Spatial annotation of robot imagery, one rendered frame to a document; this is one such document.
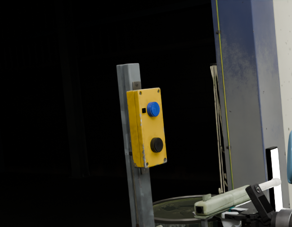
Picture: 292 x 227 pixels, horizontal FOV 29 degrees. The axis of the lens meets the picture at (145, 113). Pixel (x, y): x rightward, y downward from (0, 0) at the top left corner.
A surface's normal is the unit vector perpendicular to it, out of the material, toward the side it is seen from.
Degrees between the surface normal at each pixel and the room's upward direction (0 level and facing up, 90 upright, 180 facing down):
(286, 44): 90
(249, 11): 90
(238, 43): 90
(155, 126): 90
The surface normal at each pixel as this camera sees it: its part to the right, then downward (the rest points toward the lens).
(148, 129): 0.76, -0.04
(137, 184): -0.64, 0.10
